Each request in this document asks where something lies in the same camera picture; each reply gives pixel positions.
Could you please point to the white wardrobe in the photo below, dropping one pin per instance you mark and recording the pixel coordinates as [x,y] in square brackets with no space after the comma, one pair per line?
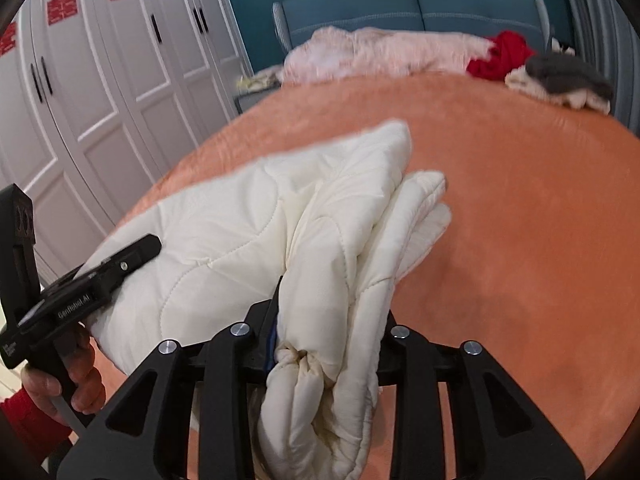
[125,85]

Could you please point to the cream garment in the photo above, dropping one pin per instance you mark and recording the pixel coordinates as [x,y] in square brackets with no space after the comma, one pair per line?
[525,82]

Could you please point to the bedside table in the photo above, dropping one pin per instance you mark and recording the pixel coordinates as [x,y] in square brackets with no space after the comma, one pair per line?
[250,101]

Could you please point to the grey pleated curtain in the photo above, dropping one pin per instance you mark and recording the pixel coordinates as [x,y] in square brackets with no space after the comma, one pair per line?
[600,35]

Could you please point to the person's left hand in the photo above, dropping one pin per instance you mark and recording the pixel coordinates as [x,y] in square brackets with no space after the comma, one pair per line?
[87,375]

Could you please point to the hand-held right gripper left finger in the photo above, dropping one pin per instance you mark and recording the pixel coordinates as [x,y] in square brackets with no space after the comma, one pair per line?
[261,345]

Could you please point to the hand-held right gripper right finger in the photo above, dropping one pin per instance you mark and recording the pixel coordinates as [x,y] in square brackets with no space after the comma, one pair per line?
[395,355]

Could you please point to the pink quilt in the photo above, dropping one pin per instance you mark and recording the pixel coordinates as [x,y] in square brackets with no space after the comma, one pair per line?
[380,50]

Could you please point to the grey garment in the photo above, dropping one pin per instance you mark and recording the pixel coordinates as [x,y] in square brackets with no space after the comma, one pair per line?
[565,72]

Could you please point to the red garment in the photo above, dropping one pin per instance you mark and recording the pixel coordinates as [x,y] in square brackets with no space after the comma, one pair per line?
[505,55]

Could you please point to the white quilted jacket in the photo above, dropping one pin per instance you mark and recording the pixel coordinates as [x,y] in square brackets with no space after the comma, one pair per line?
[225,220]

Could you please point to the blue padded headboard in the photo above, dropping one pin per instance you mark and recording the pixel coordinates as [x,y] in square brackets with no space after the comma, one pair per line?
[425,5]

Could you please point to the cream cloth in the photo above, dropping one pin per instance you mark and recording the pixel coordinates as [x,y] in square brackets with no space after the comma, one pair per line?
[262,79]

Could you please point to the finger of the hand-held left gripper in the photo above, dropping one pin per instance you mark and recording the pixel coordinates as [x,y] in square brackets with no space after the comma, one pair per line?
[135,255]

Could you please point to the person's left forearm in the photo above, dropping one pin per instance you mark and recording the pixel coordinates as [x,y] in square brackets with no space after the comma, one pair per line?
[25,420]

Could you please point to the orange plush bed blanket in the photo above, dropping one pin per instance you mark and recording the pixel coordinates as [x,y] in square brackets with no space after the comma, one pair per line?
[500,235]

